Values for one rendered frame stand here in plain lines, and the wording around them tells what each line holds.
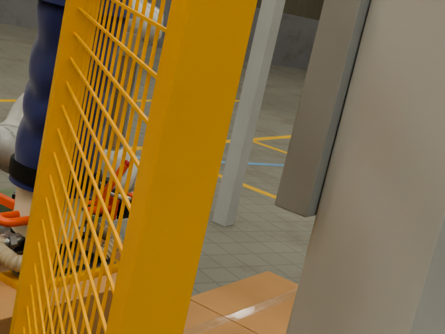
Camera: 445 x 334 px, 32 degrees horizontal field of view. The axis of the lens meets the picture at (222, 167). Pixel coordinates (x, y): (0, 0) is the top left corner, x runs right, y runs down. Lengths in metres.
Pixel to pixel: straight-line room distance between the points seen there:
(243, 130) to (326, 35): 4.74
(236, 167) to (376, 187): 4.80
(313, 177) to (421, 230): 0.15
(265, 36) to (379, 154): 4.68
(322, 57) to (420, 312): 0.33
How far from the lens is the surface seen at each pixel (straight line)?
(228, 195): 5.80
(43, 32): 1.88
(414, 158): 0.94
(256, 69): 5.64
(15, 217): 1.94
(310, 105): 0.98
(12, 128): 2.30
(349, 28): 0.96
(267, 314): 3.09
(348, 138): 0.98
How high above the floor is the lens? 1.73
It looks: 13 degrees down
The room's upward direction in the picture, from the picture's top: 13 degrees clockwise
